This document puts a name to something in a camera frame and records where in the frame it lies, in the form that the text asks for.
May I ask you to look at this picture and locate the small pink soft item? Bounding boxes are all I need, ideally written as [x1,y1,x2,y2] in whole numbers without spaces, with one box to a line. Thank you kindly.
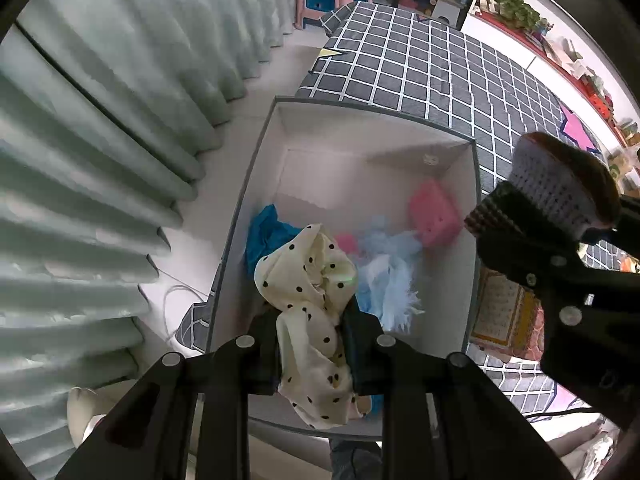
[334,232,361,256]

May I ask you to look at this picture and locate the person's grey pants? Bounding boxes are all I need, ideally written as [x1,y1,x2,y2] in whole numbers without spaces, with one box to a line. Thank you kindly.
[330,439,383,480]

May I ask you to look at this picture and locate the pale green curtain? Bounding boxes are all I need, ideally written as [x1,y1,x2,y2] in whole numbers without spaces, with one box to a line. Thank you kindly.
[0,0,301,480]

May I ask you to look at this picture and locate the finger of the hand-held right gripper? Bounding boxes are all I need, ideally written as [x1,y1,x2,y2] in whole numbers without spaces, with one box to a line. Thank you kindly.
[475,182,601,331]
[580,194,640,273]

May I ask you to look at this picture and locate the white cable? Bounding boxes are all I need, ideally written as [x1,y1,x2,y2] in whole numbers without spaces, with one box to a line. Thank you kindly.
[162,267,211,343]

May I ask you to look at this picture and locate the yellow red printed mat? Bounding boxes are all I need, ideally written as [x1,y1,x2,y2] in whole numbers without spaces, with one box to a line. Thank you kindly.
[470,267,546,361]

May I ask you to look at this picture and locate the black cable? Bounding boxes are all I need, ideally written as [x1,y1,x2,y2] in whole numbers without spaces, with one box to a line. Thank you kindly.
[530,406,603,420]

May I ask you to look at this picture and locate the light blue fluffy cloth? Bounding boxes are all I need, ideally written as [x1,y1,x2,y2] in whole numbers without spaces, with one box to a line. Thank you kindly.
[352,215,426,333]

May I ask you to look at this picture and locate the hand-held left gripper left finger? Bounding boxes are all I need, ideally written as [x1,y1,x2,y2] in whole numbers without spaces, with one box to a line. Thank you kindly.
[55,310,281,480]

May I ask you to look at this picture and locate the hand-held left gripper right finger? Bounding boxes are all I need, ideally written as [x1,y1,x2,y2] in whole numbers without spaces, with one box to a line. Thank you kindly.
[340,297,576,480]

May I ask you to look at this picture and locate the grey white storage box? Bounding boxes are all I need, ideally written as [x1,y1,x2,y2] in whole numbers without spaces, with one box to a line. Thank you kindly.
[207,96,483,442]

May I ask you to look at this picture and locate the pink sponge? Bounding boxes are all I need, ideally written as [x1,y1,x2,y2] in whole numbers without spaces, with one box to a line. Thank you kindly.
[407,179,463,248]

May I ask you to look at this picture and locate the grey grid blanket with stars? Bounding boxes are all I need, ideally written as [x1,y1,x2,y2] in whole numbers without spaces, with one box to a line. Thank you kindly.
[180,1,640,421]

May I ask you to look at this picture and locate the white polka dot cloth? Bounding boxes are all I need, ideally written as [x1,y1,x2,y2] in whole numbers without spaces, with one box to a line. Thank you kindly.
[254,223,373,430]

